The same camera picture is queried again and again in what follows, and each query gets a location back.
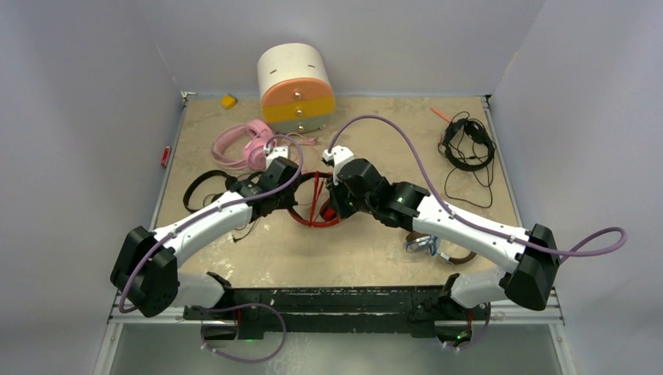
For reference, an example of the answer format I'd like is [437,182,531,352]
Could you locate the pink headphones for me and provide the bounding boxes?
[211,119,318,172]

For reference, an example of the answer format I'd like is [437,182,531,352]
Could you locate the small red clip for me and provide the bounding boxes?
[160,146,171,169]

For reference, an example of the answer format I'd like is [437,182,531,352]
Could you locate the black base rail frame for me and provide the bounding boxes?
[109,277,563,343]

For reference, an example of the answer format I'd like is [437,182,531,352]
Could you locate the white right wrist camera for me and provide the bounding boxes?
[321,145,354,185]

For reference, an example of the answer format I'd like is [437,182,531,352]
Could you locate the red black headphones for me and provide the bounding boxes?
[288,171,341,228]

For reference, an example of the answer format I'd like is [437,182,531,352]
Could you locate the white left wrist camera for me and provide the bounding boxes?
[263,145,290,169]

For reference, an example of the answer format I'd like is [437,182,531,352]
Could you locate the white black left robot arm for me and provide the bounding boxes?
[110,156,301,320]

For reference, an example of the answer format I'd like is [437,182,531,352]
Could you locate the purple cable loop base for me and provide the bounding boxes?
[200,304,288,365]

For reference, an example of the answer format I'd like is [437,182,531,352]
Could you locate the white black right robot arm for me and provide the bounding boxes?
[328,159,561,318]

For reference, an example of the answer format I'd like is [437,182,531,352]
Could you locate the small yellow block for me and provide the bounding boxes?
[220,95,238,109]

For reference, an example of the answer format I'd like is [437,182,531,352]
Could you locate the orange pencil stick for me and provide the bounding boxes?
[429,107,452,123]

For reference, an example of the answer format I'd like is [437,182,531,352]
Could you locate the brown leather silver headphones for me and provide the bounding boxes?
[404,231,476,266]

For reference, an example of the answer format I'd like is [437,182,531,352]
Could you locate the cream orange yellow drawer box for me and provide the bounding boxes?
[256,43,335,134]

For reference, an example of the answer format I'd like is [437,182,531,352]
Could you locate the red audio cable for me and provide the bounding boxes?
[308,170,328,229]

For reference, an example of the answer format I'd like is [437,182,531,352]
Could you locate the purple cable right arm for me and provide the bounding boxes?
[327,114,629,259]

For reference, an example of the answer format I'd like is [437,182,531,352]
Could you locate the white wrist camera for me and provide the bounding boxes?
[263,145,290,169]
[321,145,354,185]

